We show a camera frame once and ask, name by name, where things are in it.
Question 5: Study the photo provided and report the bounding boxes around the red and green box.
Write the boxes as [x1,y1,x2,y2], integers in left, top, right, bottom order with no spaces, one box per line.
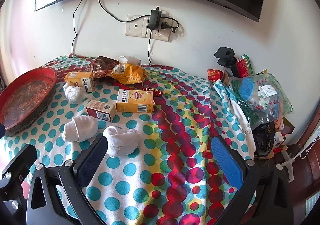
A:
[236,54,254,78]

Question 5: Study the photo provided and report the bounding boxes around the black angled plug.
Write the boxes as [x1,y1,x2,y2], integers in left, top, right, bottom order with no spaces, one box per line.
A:
[160,17,179,33]

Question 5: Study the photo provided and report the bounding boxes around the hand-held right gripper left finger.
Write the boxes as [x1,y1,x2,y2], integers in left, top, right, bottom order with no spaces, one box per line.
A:
[26,135,108,225]

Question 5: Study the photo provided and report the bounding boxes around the polka dot tablecloth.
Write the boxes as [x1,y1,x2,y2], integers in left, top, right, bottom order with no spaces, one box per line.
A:
[0,54,258,225]

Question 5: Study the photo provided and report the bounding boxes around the brown snack bag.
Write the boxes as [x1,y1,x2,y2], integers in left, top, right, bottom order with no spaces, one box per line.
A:
[93,56,121,79]

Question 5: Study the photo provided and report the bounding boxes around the white sock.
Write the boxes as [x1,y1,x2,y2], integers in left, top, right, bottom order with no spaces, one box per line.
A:
[103,126,141,158]
[63,115,99,143]

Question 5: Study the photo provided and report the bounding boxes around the black strap bag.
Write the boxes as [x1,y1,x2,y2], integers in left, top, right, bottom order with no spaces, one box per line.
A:
[251,115,276,158]

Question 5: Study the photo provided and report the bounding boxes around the white cable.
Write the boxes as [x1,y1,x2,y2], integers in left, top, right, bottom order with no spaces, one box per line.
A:
[279,129,320,183]

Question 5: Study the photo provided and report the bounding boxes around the white wall socket panel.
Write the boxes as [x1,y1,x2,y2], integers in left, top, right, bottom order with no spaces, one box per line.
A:
[125,15,173,42]

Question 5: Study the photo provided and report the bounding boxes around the black hanging adapter cable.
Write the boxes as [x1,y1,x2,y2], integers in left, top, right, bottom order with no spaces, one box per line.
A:
[147,29,152,66]

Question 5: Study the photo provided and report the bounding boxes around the clear plastic bag of packets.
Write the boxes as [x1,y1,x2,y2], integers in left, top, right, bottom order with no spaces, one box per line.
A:
[228,72,293,126]

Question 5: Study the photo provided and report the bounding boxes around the red packet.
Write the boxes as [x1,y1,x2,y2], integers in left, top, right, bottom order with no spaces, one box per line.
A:
[207,69,224,82]

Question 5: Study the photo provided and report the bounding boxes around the yellow snack bag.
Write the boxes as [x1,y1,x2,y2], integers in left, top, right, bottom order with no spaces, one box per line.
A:
[110,63,148,85]

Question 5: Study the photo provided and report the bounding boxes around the yellow medicine box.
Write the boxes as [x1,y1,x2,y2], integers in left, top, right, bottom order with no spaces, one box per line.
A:
[116,89,155,114]
[64,71,96,93]

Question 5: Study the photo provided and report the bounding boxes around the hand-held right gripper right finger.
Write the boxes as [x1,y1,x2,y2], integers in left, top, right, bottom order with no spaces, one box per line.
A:
[211,136,307,225]

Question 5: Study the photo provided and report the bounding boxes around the black power adapter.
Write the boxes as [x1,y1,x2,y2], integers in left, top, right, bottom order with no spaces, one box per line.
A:
[148,7,162,30]

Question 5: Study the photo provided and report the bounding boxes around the red candy wrapper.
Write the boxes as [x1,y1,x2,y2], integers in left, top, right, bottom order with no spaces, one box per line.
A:
[142,87,163,97]

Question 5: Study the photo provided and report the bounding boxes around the black power adapter cable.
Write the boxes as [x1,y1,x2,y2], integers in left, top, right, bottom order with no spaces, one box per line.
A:
[98,0,152,23]

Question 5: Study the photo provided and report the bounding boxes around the brown medicine box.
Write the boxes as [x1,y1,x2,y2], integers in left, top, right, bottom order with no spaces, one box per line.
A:
[86,99,117,122]

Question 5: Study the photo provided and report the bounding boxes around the thin black television cable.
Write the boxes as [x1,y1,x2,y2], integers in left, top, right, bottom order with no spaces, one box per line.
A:
[71,0,85,55]

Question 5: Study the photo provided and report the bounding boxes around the round red tray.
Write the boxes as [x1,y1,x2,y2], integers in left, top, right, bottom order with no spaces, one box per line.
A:
[0,66,58,137]

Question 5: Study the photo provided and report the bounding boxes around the black cylindrical stand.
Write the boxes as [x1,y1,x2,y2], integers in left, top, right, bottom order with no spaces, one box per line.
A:
[214,46,241,78]

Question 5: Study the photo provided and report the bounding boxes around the white cloth ball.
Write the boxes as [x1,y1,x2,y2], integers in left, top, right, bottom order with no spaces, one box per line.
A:
[62,82,85,104]

